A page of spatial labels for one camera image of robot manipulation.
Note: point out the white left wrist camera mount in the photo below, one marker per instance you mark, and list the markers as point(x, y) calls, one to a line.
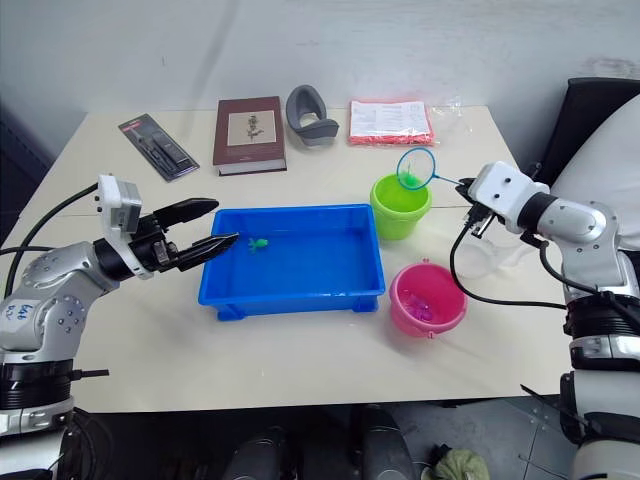
point(117, 210)

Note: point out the black blister pack tool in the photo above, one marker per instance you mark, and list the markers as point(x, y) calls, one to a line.
point(157, 147)

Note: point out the clear plastic bag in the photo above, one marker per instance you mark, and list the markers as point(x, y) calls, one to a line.
point(452, 117)

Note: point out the blue plastic tub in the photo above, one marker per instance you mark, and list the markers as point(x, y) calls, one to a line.
point(300, 295)

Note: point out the pink plastic bucket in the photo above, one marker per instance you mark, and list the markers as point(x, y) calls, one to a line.
point(415, 327)

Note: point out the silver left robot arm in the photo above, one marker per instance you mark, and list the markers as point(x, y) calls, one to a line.
point(50, 280)

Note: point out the white rounded fabric object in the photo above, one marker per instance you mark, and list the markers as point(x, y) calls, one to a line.
point(615, 150)

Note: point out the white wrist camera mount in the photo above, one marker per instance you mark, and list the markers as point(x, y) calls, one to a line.
point(500, 187)
point(117, 210)

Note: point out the purple toy fish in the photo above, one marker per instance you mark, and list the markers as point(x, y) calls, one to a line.
point(420, 307)

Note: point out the dark rounded shape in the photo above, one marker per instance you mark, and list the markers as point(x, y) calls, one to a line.
point(382, 445)
point(260, 455)

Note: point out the dark red hardcover book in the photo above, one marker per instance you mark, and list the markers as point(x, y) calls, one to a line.
point(250, 130)

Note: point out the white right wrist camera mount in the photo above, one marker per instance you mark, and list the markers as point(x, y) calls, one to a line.
point(500, 187)

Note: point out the green toy fish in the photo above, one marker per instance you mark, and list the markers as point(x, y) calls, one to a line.
point(411, 179)
point(259, 244)

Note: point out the red packet with paper label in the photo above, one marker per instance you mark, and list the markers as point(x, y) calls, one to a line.
point(390, 122)

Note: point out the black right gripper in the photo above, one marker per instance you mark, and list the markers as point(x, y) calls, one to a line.
point(482, 220)

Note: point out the olive green cloth bundle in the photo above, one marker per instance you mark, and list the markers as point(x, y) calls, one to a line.
point(462, 465)

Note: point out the green plastic bucket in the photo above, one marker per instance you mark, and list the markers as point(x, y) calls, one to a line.
point(400, 220)

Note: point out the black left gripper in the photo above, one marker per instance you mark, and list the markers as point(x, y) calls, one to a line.
point(156, 245)

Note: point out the black chair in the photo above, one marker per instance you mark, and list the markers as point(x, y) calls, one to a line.
point(585, 95)

